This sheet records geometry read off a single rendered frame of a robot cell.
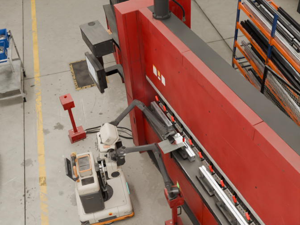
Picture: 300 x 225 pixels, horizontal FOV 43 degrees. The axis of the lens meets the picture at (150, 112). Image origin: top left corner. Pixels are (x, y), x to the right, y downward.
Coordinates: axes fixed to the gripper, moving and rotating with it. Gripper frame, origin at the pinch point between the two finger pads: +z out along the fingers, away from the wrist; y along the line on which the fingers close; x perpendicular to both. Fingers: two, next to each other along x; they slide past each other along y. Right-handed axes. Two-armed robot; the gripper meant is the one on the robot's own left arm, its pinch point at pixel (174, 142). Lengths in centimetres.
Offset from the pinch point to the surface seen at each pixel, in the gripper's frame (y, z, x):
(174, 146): -5.2, 0.0, 2.9
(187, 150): -15.3, 8.2, -6.3
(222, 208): -94, 13, -1
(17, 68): 346, -6, 159
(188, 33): 16, -102, -83
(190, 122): -25, -42, -30
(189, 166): -29.7, 14.4, 2.4
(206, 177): -58, 8, -6
